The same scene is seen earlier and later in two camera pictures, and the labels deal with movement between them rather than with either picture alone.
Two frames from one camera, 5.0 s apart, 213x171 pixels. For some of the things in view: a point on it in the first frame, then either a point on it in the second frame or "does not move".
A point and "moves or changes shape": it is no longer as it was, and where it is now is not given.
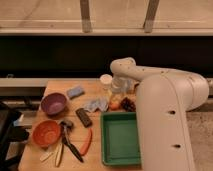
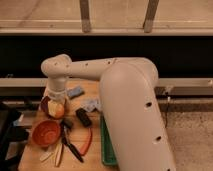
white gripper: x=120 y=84 to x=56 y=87
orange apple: x=114 y=106 moves or changes shape
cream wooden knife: x=59 y=155 does not move
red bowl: x=46 y=133 does not move
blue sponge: x=75 y=90 does not move
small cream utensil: x=42 y=158 does not move
